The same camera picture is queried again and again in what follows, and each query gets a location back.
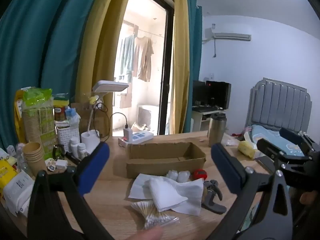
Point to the white power strip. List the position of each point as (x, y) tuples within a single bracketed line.
[(142, 136)]

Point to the grey padded headboard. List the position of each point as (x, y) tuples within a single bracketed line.
[(280, 105)]

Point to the white plastic bag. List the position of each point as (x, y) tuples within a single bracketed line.
[(231, 141)]

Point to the white desk lamp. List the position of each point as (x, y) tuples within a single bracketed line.
[(110, 86)]

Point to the grey fabric sock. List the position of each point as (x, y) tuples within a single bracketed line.
[(212, 202)]

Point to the bag of cotton swabs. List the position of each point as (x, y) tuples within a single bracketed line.
[(150, 215)]

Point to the person's right hand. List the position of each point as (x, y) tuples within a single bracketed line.
[(308, 197)]

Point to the green and yellow sponge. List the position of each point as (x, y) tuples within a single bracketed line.
[(61, 101)]

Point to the white air conditioner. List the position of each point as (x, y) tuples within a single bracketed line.
[(232, 36)]

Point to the hanging brown shirt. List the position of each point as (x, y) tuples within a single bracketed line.
[(143, 57)]

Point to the green paper cup package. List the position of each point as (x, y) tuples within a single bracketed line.
[(40, 120)]

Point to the white computer desk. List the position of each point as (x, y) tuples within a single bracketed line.
[(197, 120)]

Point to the white wipes packet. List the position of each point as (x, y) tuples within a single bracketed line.
[(17, 192)]

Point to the small crumpled wrapper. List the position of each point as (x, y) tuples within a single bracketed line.
[(52, 165)]

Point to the wide teal curtain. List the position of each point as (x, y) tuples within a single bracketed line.
[(37, 42)]

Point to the white charger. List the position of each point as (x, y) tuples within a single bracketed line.
[(128, 133)]

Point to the wide yellow curtain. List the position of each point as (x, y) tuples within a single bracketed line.
[(105, 42)]

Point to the blue plastic bag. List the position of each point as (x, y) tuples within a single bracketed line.
[(72, 115)]

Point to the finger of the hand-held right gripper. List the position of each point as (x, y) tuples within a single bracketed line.
[(295, 138), (268, 146)]

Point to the person's left hand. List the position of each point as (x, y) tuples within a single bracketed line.
[(147, 235)]

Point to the light blue blanket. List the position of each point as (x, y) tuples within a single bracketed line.
[(265, 132)]

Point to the black sliding door frame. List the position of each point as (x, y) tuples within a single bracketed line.
[(168, 55)]

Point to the white perforated basket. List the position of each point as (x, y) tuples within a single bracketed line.
[(65, 136)]

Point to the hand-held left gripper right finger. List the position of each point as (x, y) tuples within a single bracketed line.
[(225, 170)]

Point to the glass jar with label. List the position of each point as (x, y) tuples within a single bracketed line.
[(60, 115)]

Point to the small yellow duck toy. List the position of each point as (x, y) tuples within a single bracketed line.
[(93, 100)]

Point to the black keyboard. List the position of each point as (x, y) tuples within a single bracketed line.
[(205, 109)]

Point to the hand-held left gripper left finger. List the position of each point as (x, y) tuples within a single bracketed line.
[(93, 170)]

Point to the narrow yellow curtain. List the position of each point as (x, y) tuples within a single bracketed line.
[(180, 55)]

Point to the stack of brown paper cups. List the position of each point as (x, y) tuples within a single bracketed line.
[(33, 155)]

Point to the hanging teal shirt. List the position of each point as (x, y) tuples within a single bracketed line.
[(126, 55)]

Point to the white pill bottle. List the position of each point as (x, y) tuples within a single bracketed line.
[(74, 146), (82, 151)]

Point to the cardboard box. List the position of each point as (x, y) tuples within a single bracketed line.
[(150, 167)]

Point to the tall yellow bag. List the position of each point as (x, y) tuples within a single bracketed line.
[(18, 120)]

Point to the white washing machine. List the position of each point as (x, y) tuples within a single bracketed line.
[(148, 117)]

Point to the red round object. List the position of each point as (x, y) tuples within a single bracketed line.
[(200, 173)]

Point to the yellow printed tissue packet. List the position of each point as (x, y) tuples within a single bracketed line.
[(7, 172)]

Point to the black computer monitor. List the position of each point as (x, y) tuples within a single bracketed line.
[(198, 92)]

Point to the stainless steel tumbler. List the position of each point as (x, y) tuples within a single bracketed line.
[(216, 132)]

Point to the narrow teal curtain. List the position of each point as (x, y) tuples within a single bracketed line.
[(195, 42)]

